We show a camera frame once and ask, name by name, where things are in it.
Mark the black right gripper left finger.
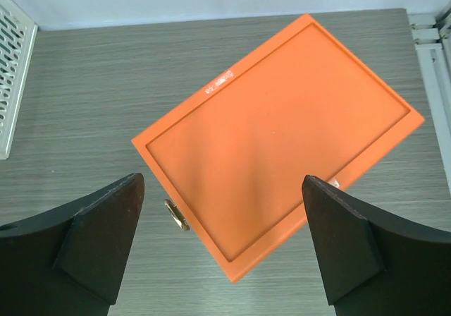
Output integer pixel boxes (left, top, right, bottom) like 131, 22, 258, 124
1, 173, 144, 315

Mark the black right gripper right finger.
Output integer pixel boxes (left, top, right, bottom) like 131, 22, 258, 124
302, 176, 450, 315

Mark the orange drawer box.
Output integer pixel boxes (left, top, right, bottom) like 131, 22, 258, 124
132, 14, 424, 282

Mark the white mesh file organizer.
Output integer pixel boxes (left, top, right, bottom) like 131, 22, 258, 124
1, 0, 38, 160

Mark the aluminium frame rail right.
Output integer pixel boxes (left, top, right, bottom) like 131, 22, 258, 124
408, 4, 450, 183

